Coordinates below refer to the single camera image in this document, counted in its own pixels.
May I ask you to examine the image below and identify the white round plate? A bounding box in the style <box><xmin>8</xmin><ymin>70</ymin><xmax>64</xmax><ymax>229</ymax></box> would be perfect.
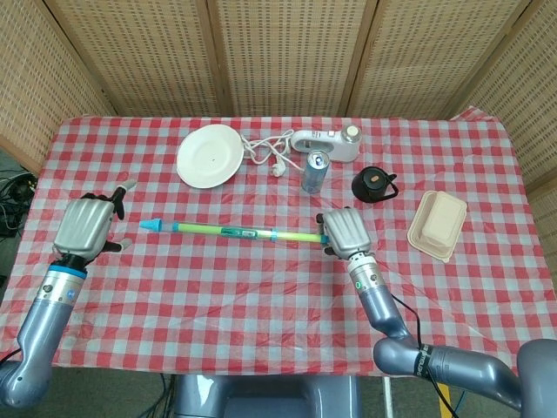
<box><xmin>176</xmin><ymin>124</ymin><xmax>244</xmax><ymax>189</ymax></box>

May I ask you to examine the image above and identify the black teapot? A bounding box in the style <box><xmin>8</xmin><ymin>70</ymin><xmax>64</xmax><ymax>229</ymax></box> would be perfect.
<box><xmin>351</xmin><ymin>165</ymin><xmax>399</xmax><ymax>205</ymax></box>

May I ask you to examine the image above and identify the woven rattan folding screen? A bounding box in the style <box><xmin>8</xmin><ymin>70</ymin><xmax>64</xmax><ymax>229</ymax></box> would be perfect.
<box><xmin>0</xmin><ymin>0</ymin><xmax>557</xmax><ymax>245</ymax></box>

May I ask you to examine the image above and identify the green blue water squirter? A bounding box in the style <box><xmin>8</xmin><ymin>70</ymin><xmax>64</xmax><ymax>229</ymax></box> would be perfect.
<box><xmin>138</xmin><ymin>219</ymin><xmax>330</xmax><ymax>246</ymax></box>

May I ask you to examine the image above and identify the white handheld electric appliance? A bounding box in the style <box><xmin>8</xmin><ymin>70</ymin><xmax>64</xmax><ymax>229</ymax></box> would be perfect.
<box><xmin>290</xmin><ymin>125</ymin><xmax>363</xmax><ymax>164</ymax></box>

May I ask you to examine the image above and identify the blue drink can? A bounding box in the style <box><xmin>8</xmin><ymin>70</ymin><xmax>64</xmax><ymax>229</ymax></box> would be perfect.
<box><xmin>301</xmin><ymin>150</ymin><xmax>331</xmax><ymax>194</ymax></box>

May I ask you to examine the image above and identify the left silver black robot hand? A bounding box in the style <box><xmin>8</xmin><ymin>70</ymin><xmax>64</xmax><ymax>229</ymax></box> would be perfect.
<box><xmin>51</xmin><ymin>179</ymin><xmax>138</xmax><ymax>265</ymax></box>

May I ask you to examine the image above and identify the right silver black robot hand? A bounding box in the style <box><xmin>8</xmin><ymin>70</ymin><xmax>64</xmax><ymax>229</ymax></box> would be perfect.
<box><xmin>315</xmin><ymin>206</ymin><xmax>374</xmax><ymax>261</ymax></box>

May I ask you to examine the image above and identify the black floor cables bundle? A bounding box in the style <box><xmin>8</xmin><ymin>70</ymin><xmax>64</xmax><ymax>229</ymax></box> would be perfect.
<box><xmin>0</xmin><ymin>167</ymin><xmax>39</xmax><ymax>239</ymax></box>

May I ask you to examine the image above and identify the red white checkered tablecloth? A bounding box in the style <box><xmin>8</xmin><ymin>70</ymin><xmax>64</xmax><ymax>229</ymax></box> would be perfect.
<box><xmin>0</xmin><ymin>106</ymin><xmax>557</xmax><ymax>379</ymax></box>

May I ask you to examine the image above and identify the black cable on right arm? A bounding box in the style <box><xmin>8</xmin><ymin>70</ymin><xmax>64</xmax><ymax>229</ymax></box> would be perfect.
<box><xmin>389</xmin><ymin>292</ymin><xmax>454</xmax><ymax>418</ymax></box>

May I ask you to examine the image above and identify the beige takeaway food container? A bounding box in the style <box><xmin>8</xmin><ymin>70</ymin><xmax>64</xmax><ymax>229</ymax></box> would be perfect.
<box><xmin>406</xmin><ymin>190</ymin><xmax>469</xmax><ymax>264</ymax></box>

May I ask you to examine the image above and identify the grey robot torso base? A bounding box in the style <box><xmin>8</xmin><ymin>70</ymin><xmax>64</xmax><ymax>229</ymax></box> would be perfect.
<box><xmin>173</xmin><ymin>374</ymin><xmax>362</xmax><ymax>418</ymax></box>

